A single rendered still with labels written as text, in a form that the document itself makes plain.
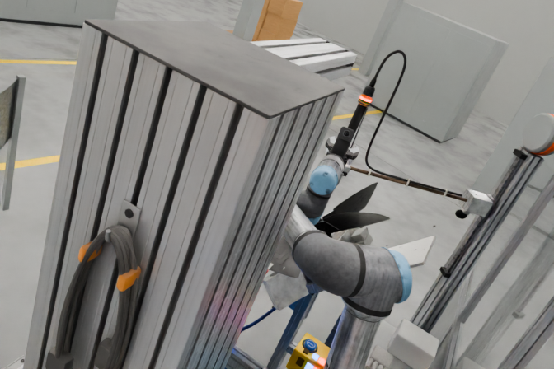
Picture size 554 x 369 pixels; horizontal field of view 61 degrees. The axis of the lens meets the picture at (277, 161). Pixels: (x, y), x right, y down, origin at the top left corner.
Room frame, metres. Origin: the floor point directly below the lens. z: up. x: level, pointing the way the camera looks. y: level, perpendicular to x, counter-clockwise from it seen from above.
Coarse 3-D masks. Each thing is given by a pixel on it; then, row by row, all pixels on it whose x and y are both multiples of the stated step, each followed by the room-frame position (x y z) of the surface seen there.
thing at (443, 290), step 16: (512, 160) 1.84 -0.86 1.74; (528, 160) 1.77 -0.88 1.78; (512, 176) 1.80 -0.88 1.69; (528, 176) 1.79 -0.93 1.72; (512, 192) 1.78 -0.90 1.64; (496, 208) 1.78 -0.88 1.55; (496, 224) 1.78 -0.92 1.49; (480, 240) 1.78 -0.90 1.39; (464, 256) 1.78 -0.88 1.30; (464, 272) 1.78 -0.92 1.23; (432, 288) 1.84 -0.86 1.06; (448, 288) 1.78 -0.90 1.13; (432, 304) 1.79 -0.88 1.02; (416, 320) 1.81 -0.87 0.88; (432, 320) 1.78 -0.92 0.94
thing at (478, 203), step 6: (468, 192) 1.79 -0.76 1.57; (474, 192) 1.81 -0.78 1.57; (468, 198) 1.77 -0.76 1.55; (474, 198) 1.75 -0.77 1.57; (480, 198) 1.77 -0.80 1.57; (486, 198) 1.79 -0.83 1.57; (492, 198) 1.80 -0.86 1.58; (462, 204) 1.78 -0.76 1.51; (468, 204) 1.76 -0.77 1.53; (474, 204) 1.75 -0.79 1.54; (480, 204) 1.76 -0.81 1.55; (486, 204) 1.77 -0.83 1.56; (492, 204) 1.79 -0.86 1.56; (468, 210) 1.75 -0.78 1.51; (474, 210) 1.76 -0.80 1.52; (480, 210) 1.76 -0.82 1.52; (486, 210) 1.77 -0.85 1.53
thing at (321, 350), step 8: (304, 336) 1.24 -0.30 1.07; (312, 336) 1.25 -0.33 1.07; (320, 344) 1.23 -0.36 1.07; (296, 352) 1.17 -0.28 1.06; (312, 352) 1.18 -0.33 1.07; (320, 352) 1.20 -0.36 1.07; (328, 352) 1.21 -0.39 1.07; (296, 360) 1.16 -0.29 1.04; (312, 360) 1.15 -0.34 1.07; (288, 368) 1.17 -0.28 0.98; (296, 368) 1.16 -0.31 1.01; (312, 368) 1.14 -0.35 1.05; (320, 368) 1.14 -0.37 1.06
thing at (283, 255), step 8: (280, 240) 1.56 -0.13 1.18; (280, 248) 1.51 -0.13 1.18; (288, 248) 1.52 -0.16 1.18; (280, 256) 1.47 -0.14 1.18; (288, 256) 1.48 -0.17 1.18; (280, 264) 1.42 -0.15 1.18; (288, 264) 1.43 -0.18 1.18; (296, 264) 1.44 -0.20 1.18; (280, 272) 1.38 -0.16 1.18; (288, 272) 1.39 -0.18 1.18; (296, 272) 1.40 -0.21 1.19
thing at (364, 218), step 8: (336, 216) 1.57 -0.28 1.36; (344, 216) 1.56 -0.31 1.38; (352, 216) 1.56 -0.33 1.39; (360, 216) 1.56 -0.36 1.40; (368, 216) 1.56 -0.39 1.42; (376, 216) 1.57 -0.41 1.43; (384, 216) 1.58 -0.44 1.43; (336, 224) 1.65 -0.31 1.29; (344, 224) 1.64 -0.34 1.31; (352, 224) 1.63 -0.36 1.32; (360, 224) 1.63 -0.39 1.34; (368, 224) 1.63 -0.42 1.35
